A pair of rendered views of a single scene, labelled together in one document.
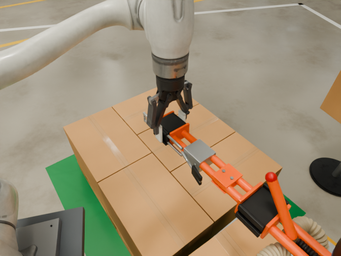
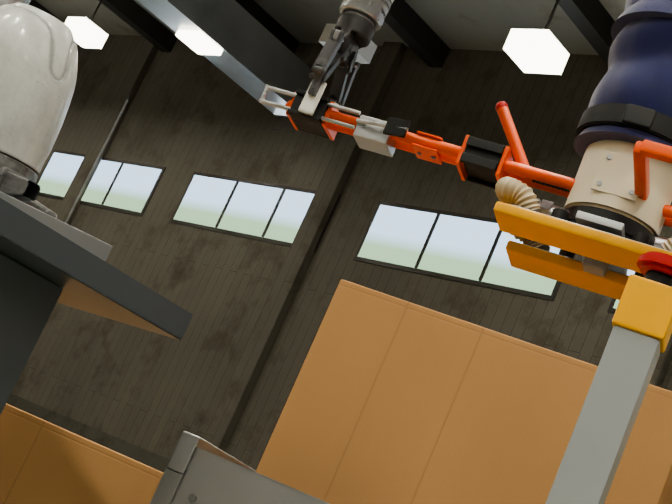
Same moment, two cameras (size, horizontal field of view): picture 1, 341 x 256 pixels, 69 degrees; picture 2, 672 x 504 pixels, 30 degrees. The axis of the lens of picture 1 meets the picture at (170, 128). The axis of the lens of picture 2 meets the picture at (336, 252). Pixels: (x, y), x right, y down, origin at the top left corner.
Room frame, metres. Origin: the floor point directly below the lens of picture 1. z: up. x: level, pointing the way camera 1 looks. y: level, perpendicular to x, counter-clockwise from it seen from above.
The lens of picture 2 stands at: (-1.46, 1.09, 0.51)
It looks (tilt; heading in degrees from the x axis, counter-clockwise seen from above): 13 degrees up; 328
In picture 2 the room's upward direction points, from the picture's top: 24 degrees clockwise
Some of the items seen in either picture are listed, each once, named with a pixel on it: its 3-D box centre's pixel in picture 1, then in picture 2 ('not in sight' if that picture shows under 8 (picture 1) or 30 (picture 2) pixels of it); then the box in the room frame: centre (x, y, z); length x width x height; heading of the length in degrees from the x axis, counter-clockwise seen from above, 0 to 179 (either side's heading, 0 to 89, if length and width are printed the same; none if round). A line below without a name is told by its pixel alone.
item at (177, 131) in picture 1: (172, 127); (314, 116); (0.56, 0.00, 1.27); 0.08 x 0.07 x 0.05; 37
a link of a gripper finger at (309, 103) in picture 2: (158, 132); (312, 97); (0.52, 0.04, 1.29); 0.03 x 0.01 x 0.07; 37
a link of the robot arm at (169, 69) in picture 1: (170, 61); (364, 9); (0.55, 0.00, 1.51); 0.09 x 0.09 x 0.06
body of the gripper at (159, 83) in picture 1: (170, 86); (349, 41); (0.55, 0.00, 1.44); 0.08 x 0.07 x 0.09; 127
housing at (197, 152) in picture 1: (199, 155); (376, 135); (0.45, -0.08, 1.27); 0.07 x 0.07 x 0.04; 37
